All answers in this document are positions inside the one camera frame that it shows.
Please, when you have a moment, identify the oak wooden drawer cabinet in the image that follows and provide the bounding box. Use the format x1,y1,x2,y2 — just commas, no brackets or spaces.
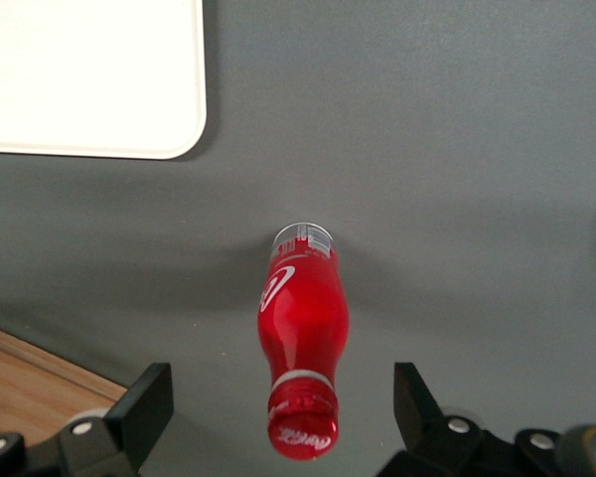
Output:
0,320,131,441

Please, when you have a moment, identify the red coke bottle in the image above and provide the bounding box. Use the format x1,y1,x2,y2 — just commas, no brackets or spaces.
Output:
254,222,353,462

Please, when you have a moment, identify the cream plastic tray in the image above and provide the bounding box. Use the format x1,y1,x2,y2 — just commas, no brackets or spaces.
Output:
0,0,208,162

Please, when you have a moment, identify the wooden drawer front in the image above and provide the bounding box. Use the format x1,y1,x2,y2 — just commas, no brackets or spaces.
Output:
0,342,113,441

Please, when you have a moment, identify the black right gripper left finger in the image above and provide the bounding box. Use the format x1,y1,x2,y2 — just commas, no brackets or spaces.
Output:
57,362,175,477

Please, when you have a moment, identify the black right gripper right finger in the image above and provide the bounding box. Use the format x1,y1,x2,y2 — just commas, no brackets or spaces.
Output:
376,362,509,477

